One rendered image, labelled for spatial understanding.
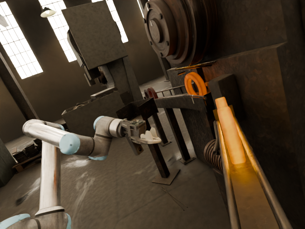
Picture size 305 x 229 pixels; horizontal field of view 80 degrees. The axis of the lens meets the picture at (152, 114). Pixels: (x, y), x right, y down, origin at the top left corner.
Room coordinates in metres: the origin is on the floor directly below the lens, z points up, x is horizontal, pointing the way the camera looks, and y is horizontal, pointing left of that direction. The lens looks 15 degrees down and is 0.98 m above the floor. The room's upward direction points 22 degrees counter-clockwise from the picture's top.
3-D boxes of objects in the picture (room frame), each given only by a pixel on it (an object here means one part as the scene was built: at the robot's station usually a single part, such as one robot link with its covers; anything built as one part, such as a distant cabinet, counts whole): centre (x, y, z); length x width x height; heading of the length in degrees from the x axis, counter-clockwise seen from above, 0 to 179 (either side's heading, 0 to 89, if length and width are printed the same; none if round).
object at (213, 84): (0.83, -0.36, 0.68); 0.11 x 0.08 x 0.24; 104
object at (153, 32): (1.03, -0.20, 1.11); 0.28 x 0.06 x 0.28; 14
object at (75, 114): (3.56, 1.03, 0.39); 1.03 x 0.83 x 0.79; 108
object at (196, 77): (1.05, -0.29, 0.75); 0.18 x 0.03 x 0.18; 13
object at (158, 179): (1.47, 0.11, 0.36); 0.26 x 0.20 x 0.72; 49
